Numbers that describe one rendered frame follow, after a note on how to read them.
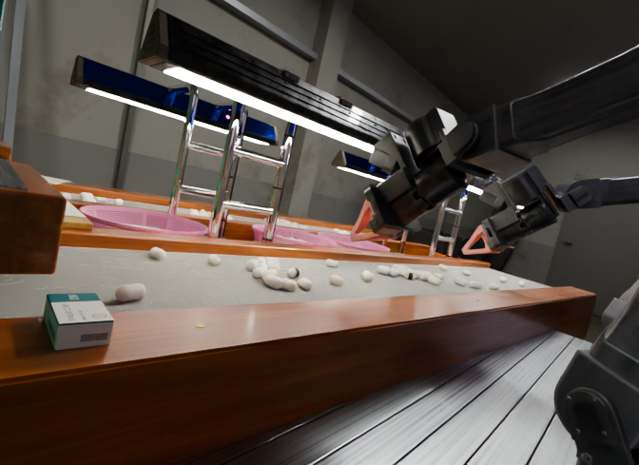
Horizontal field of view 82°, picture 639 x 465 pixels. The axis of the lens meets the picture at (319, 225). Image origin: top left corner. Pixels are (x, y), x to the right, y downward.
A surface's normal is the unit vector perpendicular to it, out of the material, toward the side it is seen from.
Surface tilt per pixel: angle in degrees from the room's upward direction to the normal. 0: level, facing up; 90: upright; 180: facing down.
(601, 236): 90
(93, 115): 90
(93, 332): 90
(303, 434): 0
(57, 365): 0
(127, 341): 0
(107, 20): 90
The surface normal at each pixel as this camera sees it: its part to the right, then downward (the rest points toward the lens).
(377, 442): 0.22, -0.97
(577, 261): -0.65, -0.08
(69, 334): 0.66, 0.22
